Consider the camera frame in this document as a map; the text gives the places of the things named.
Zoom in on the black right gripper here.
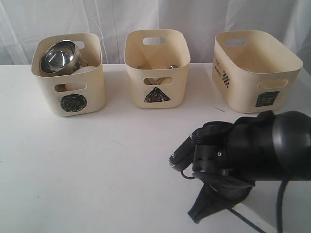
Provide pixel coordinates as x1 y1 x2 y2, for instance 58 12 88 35
188 171 255 224

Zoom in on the white square plate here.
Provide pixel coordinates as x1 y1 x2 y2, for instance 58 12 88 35
199 199 279 233

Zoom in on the stainless steel bowl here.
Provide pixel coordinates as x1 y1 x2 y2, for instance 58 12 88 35
40 40 82 76

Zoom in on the wooden chopstick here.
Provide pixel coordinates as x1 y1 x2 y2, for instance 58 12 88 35
153 77 170 85

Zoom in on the steel table knife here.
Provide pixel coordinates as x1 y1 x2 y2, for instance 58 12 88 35
144 78 154 85

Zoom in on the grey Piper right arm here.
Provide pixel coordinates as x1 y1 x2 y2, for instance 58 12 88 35
188 111 311 223

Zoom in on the cream bin with square mark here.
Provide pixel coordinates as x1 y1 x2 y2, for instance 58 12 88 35
212 30 303 113

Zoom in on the cream bin with triangle mark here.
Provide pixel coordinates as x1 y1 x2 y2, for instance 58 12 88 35
124 29 190 109

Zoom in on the cream bin with circle mark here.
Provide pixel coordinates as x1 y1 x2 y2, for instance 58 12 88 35
31 33 105 117

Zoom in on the white curtain backdrop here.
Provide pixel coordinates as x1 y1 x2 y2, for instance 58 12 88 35
0 0 311 69

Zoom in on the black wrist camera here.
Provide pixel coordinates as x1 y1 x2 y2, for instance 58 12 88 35
168 121 233 172

